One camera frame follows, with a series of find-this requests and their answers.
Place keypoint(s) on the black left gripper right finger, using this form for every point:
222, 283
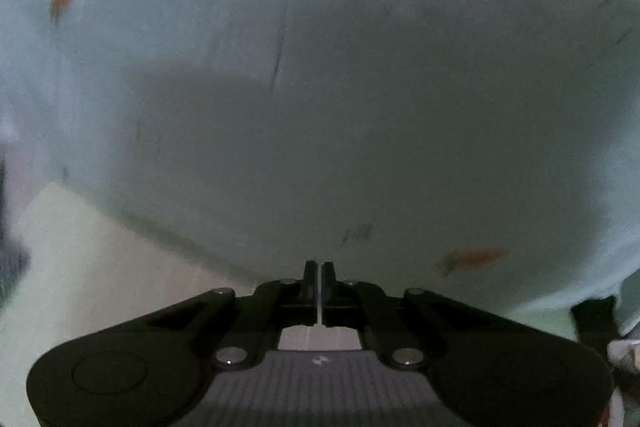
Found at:
351, 304

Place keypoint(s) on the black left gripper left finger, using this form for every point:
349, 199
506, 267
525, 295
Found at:
285, 303

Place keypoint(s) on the white carrot-print storage bag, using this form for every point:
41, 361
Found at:
485, 149

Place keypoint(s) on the black object at mat edge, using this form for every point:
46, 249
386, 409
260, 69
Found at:
595, 323

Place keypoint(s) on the dark striped cloth pile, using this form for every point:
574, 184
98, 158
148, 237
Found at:
14, 261

